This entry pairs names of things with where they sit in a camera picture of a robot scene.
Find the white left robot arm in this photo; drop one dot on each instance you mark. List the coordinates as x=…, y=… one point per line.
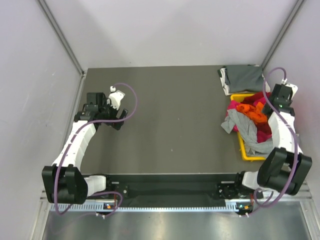
x=63, y=181

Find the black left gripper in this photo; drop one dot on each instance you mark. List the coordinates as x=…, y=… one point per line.
x=105, y=105

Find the aluminium corner post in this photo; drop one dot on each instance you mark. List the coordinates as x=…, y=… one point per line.
x=298, y=5
x=60, y=35

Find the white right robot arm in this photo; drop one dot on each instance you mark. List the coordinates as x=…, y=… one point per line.
x=275, y=170

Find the yellow plastic bin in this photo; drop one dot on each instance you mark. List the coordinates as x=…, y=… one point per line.
x=239, y=97

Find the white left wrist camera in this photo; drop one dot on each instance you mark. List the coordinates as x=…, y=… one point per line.
x=115, y=97

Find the aluminium frame rail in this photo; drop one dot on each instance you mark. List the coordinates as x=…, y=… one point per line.
x=303, y=193

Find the light grey t shirt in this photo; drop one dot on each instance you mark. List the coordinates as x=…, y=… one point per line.
x=248, y=131

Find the right aluminium corner post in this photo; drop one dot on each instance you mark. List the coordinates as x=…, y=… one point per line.
x=298, y=5

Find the pink t shirt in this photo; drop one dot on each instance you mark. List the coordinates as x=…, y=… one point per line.
x=263, y=129

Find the orange t shirt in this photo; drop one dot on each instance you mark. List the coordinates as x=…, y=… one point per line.
x=254, y=113

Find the slotted grey cable duct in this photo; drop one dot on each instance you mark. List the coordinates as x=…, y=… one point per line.
x=108, y=206

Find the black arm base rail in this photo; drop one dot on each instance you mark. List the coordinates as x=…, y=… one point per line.
x=175, y=190

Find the left aluminium corner post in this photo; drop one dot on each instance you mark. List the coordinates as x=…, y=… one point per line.
x=60, y=35

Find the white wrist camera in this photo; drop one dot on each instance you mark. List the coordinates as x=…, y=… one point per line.
x=115, y=97
x=293, y=87

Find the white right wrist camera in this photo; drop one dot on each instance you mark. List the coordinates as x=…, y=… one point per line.
x=293, y=87

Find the folded dark grey t shirt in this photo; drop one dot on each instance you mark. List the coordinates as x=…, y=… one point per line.
x=244, y=78

